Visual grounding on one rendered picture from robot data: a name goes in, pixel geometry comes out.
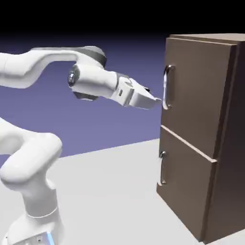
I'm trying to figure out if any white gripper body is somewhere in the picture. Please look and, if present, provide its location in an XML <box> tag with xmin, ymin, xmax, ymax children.
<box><xmin>128</xmin><ymin>78</ymin><xmax>156</xmax><ymax>110</ymax></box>

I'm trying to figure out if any tall brown cabinet door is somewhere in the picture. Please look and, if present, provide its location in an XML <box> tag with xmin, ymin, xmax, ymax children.
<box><xmin>161</xmin><ymin>37</ymin><xmax>238</xmax><ymax>159</ymax></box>

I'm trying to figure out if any brown wooden cabinet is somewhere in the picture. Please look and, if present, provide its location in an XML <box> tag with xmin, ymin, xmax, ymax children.
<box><xmin>156</xmin><ymin>33</ymin><xmax>245</xmax><ymax>245</ymax></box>

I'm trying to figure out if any short brown cabinet door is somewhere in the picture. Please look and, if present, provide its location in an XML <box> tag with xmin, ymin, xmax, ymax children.
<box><xmin>156</xmin><ymin>125</ymin><xmax>218</xmax><ymax>242</ymax></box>

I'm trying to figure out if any long silver door handle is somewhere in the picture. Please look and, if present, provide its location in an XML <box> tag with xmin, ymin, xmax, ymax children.
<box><xmin>162</xmin><ymin>64</ymin><xmax>176</xmax><ymax>111</ymax></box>

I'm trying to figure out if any short silver door handle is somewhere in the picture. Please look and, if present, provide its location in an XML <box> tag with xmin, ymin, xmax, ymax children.
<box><xmin>156</xmin><ymin>150</ymin><xmax>167</xmax><ymax>186</ymax></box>

